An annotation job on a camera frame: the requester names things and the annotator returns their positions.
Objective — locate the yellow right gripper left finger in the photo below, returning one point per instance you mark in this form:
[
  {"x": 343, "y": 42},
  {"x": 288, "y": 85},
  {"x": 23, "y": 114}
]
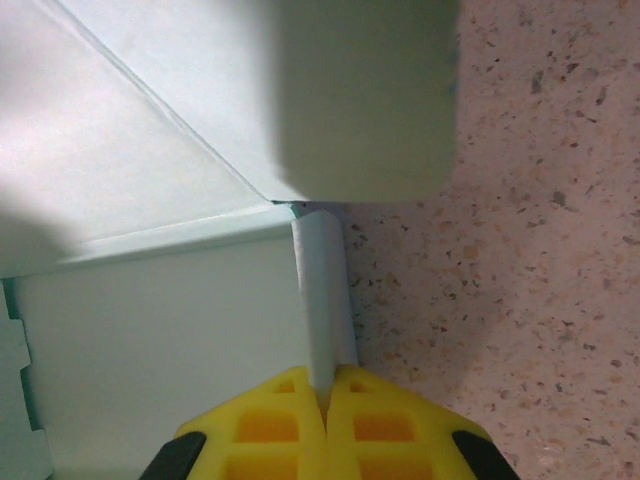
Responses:
[{"x": 260, "y": 430}]

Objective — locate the pale teal paper box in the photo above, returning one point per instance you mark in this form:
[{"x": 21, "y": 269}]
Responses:
[{"x": 150, "y": 325}]

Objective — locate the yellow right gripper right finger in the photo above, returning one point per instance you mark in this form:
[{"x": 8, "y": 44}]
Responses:
[{"x": 390, "y": 430}]

